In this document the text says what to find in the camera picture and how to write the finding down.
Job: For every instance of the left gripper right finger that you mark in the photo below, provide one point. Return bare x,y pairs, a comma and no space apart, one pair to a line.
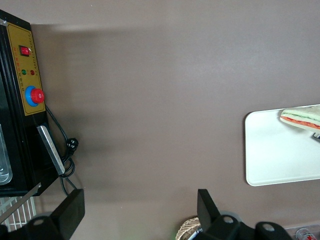
207,212

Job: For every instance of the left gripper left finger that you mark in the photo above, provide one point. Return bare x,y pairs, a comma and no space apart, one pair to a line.
70,212

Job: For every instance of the black tray sealing machine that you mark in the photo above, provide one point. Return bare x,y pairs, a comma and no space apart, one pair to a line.
25,140

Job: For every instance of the cream plastic serving tray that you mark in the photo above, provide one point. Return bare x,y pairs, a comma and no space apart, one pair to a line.
275,155

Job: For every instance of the light woven wicker basket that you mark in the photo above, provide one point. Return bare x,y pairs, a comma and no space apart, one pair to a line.
186,228

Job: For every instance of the clear plastic container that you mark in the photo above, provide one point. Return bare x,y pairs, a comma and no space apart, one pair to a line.
5,170

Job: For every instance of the red cola bottle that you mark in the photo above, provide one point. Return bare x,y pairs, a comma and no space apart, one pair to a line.
306,235

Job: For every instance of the brown table cover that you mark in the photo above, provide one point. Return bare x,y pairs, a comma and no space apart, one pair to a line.
150,100

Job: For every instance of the plastic-wrapped triangle sandwich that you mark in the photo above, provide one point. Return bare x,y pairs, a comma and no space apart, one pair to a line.
300,117

